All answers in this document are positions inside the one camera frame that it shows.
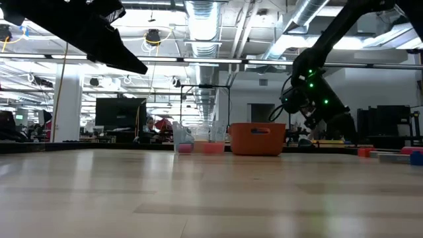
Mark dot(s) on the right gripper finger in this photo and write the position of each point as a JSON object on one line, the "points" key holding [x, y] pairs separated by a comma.
{"points": [[345, 129]]}

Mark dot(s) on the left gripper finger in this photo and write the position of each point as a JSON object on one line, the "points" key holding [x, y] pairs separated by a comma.
{"points": [[115, 10], [119, 53]]}

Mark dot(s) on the red-orange building brick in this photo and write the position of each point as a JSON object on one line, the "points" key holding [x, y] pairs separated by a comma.
{"points": [[365, 152]]}

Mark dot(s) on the large red wooden block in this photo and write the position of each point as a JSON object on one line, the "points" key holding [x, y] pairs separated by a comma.
{"points": [[412, 150]]}

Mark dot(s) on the large blue building brick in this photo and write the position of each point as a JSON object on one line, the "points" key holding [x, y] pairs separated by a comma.
{"points": [[417, 158]]}

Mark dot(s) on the small orange building brick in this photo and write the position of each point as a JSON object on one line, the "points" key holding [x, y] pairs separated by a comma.
{"points": [[198, 146]]}

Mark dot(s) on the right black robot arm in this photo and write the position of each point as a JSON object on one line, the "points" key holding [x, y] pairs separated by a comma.
{"points": [[347, 23]]}

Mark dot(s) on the black equipment rack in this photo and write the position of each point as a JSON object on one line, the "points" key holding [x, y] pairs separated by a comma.
{"points": [[386, 122]]}

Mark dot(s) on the black ceiling device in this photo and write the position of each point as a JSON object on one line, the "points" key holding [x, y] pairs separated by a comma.
{"points": [[5, 33]]}

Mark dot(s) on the black monitor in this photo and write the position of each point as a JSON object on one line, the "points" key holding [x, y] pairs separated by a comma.
{"points": [[120, 114]]}

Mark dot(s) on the ceiling light panel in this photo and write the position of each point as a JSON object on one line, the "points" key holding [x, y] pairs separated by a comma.
{"points": [[350, 43]]}

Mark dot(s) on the white building column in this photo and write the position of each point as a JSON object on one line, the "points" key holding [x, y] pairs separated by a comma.
{"points": [[67, 105]]}

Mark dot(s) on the person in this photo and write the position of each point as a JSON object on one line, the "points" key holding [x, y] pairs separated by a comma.
{"points": [[150, 125]]}

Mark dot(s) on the orange plastic bin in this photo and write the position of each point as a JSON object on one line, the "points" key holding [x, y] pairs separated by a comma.
{"points": [[257, 143]]}

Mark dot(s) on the clear plastic container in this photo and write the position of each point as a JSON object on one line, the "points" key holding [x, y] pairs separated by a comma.
{"points": [[198, 132]]}

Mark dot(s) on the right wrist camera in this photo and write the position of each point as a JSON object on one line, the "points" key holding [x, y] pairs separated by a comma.
{"points": [[292, 99]]}

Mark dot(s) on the black overhead camera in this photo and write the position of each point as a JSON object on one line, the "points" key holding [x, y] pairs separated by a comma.
{"points": [[153, 37]]}

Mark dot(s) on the wall vent grille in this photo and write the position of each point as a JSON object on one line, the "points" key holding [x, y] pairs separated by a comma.
{"points": [[263, 82]]}

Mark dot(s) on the silver ceiling air duct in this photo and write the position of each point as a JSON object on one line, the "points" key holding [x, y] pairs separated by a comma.
{"points": [[307, 13], [202, 29]]}

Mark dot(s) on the black gantry frame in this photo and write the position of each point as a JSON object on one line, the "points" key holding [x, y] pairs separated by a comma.
{"points": [[205, 86]]}

